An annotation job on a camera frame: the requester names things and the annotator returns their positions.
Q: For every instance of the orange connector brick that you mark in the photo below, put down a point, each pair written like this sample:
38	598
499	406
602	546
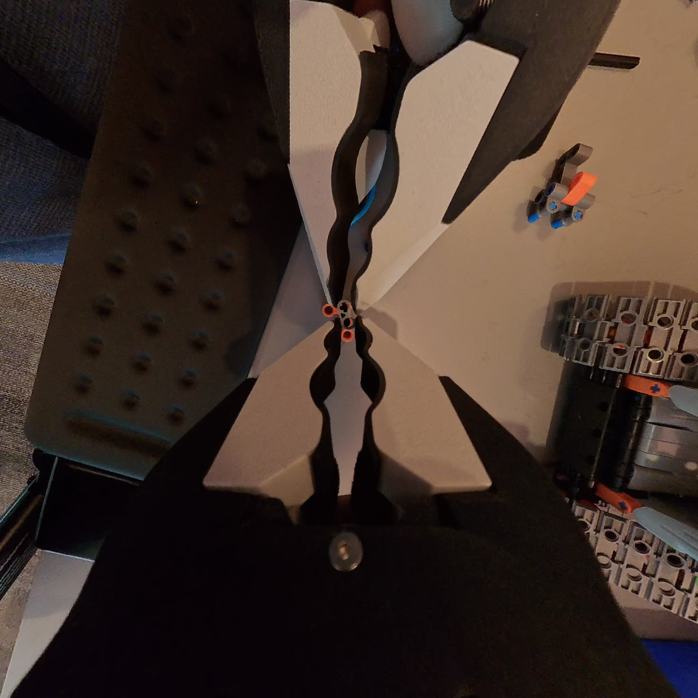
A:
581	188

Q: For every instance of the orange multi-hole connector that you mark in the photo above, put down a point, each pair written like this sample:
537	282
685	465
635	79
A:
328	311

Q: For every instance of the small dark grey connector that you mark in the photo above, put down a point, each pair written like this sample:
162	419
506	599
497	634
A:
567	210

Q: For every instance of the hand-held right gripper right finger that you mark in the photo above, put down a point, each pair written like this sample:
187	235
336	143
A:
431	436

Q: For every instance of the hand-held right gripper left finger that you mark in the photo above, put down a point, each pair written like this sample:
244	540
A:
267	436

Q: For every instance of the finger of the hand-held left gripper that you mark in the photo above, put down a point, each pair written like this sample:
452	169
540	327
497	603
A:
316	109
452	120

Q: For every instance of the black axle rod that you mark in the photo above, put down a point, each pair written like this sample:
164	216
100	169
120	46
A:
616	60

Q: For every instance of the black dimpled pad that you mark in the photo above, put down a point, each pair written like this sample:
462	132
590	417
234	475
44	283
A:
163	245

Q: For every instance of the partly built toy robot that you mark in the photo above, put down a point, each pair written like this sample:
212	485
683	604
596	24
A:
627	436

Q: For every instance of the grey pin connector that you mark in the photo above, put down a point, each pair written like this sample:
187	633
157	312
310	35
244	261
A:
346	308

